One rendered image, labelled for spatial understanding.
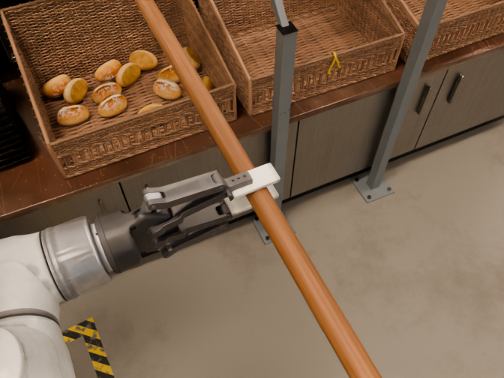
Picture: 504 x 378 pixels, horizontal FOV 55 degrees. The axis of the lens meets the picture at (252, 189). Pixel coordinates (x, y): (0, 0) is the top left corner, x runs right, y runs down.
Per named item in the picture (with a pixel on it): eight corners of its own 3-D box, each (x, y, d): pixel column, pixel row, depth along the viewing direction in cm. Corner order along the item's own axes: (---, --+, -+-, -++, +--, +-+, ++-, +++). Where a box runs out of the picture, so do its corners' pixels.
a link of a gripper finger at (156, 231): (143, 215, 61) (139, 210, 60) (222, 176, 62) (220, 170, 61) (153, 239, 59) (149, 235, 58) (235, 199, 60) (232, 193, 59)
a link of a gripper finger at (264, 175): (222, 184, 63) (221, 180, 62) (270, 165, 64) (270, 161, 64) (231, 200, 61) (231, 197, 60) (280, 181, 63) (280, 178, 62)
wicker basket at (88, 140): (30, 79, 163) (-5, 7, 141) (184, 34, 177) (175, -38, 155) (63, 183, 138) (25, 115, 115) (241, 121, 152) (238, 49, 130)
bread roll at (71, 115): (88, 107, 154) (83, 94, 149) (93, 121, 150) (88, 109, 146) (56, 116, 151) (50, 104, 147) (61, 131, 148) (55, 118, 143)
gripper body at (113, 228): (85, 205, 57) (158, 178, 60) (103, 240, 64) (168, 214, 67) (101, 256, 53) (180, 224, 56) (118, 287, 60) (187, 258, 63)
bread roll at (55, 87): (65, 68, 154) (76, 82, 154) (66, 78, 160) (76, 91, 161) (39, 84, 150) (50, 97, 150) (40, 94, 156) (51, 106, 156)
